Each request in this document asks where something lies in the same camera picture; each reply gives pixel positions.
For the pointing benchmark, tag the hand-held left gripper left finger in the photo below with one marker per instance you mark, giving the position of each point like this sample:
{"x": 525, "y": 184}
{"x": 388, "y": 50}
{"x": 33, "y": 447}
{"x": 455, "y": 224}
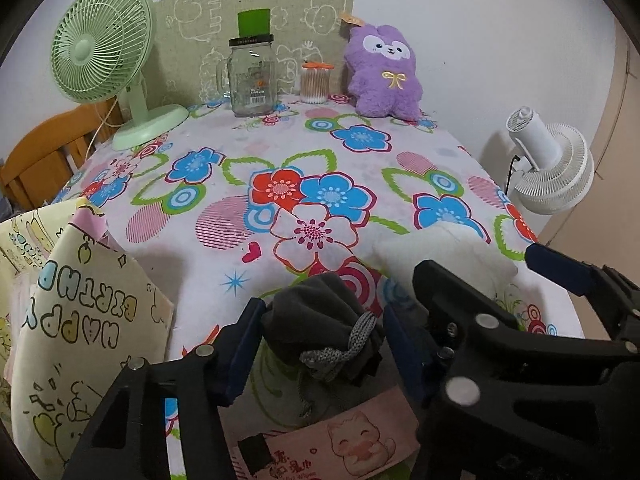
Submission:
{"x": 240, "y": 350}

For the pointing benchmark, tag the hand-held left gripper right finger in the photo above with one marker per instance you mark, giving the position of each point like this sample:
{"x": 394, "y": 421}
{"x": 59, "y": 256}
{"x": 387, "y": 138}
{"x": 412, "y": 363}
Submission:
{"x": 402, "y": 350}

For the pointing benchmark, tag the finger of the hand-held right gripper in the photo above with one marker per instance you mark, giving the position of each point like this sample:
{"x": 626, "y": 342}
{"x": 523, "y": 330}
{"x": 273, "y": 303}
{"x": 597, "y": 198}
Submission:
{"x": 500, "y": 360}
{"x": 555, "y": 266}

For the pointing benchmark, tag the white towel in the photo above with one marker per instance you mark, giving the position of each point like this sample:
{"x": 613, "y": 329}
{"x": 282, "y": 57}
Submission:
{"x": 450, "y": 247}

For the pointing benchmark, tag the yellow fabric storage box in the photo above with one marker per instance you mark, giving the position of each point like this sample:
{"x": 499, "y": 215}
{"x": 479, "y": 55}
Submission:
{"x": 100, "y": 320}

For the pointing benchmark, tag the pink wipes packet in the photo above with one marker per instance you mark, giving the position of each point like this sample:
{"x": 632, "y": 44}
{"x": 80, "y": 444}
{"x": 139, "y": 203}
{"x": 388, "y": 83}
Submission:
{"x": 350, "y": 440}

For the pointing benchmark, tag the white standing fan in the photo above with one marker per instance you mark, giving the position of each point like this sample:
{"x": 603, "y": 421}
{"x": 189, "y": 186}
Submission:
{"x": 545, "y": 160}

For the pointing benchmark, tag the beige wooden door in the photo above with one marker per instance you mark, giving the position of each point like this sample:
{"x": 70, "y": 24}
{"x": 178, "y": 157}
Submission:
{"x": 615, "y": 160}

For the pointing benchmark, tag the floral tablecloth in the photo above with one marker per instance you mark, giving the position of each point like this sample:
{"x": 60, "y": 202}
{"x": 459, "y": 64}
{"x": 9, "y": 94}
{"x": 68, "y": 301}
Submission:
{"x": 310, "y": 160}

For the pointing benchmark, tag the purple plush bunny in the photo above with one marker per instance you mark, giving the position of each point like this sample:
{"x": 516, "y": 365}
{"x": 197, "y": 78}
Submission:
{"x": 382, "y": 80}

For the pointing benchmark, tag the glass jar mug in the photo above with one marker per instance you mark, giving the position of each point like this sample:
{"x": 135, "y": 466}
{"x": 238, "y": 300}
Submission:
{"x": 250, "y": 85}

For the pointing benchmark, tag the cotton swab jar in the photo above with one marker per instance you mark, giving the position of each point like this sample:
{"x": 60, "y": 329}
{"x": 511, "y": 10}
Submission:
{"x": 316, "y": 85}

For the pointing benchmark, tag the green plastic cup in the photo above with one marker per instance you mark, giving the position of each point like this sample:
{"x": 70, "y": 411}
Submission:
{"x": 255, "y": 22}

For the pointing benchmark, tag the green desk fan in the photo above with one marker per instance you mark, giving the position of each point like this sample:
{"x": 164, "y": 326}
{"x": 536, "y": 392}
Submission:
{"x": 95, "y": 50}

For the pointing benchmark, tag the green patterned foam mat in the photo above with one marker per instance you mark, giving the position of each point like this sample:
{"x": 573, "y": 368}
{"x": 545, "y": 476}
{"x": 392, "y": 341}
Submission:
{"x": 200, "y": 10}

